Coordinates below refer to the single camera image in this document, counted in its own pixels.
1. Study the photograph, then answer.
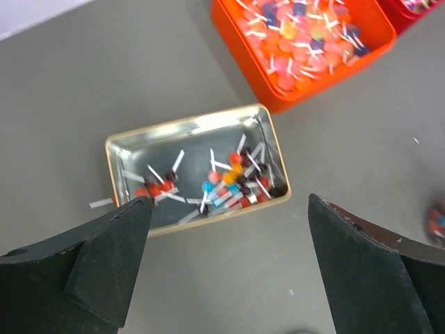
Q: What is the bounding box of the gold candy tin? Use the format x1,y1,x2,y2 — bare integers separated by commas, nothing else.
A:
92,104,291,236

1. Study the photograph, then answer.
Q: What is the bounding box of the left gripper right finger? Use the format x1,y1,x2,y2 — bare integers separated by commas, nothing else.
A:
308,193,444,333

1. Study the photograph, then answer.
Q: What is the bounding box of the orange candy box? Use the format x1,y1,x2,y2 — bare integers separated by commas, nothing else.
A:
211,1,397,113

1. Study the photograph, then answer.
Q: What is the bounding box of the red candy box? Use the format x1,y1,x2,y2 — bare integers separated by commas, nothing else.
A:
377,0,444,36

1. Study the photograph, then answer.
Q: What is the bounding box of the clear glass jar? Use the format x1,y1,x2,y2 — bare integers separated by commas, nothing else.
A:
426,197,444,249

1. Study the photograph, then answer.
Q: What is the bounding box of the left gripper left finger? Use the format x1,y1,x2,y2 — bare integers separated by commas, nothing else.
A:
1,197,152,333

